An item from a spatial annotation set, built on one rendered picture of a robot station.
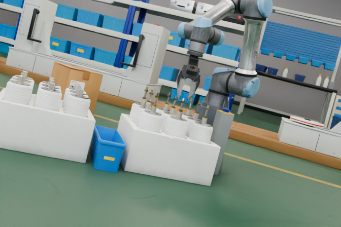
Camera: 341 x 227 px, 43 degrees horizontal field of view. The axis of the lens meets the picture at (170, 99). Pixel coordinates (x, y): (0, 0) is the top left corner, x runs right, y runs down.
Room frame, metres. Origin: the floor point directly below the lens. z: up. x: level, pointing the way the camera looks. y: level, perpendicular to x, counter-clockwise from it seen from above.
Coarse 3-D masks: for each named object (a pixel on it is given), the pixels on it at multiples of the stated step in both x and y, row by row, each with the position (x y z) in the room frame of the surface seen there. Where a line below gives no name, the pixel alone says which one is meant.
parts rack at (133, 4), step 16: (112, 0) 6.80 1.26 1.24; (128, 0) 6.75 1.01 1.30; (144, 0) 7.27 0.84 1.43; (128, 16) 6.74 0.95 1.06; (144, 16) 7.26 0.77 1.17; (176, 16) 7.18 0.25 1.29; (192, 16) 6.53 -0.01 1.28; (16, 32) 7.11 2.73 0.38; (96, 32) 7.44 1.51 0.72; (112, 32) 6.77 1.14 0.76; (128, 32) 6.72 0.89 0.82; (240, 32) 6.95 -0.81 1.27; (176, 48) 6.56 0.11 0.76; (96, 64) 6.80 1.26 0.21; (224, 64) 6.98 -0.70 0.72; (160, 80) 6.58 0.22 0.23
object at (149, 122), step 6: (144, 114) 1.81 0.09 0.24; (150, 114) 1.80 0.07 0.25; (144, 120) 1.80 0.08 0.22; (150, 120) 1.79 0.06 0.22; (156, 120) 1.80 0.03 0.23; (138, 126) 1.83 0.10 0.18; (144, 126) 1.80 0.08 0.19; (150, 126) 1.79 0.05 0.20; (156, 126) 1.80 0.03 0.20; (156, 132) 1.81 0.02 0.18
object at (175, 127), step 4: (168, 120) 1.85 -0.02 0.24; (172, 120) 1.83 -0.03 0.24; (176, 120) 1.83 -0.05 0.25; (168, 124) 1.84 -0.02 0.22; (172, 124) 1.83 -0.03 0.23; (176, 124) 1.83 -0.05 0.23; (180, 124) 1.83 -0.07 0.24; (184, 124) 1.84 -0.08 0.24; (168, 128) 1.84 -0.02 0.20; (172, 128) 1.83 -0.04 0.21; (176, 128) 1.83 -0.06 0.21; (180, 128) 1.83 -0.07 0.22; (184, 128) 1.84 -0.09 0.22; (164, 132) 1.86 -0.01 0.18; (168, 132) 1.83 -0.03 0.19; (172, 132) 1.83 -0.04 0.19; (176, 132) 1.83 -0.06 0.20; (180, 132) 1.83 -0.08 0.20; (184, 132) 1.85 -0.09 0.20; (176, 136) 1.83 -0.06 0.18; (180, 136) 1.83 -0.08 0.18; (184, 136) 1.85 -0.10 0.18
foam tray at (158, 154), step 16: (128, 128) 1.86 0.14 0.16; (128, 144) 1.78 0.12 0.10; (144, 144) 1.76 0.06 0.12; (160, 144) 1.78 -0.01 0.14; (176, 144) 1.80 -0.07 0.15; (192, 144) 1.82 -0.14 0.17; (208, 144) 1.84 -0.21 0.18; (128, 160) 1.75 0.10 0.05; (144, 160) 1.77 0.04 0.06; (160, 160) 1.78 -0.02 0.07; (176, 160) 1.80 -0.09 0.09; (192, 160) 1.82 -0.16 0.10; (208, 160) 1.84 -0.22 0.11; (160, 176) 1.79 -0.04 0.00; (176, 176) 1.81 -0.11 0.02; (192, 176) 1.83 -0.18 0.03; (208, 176) 1.85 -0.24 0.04
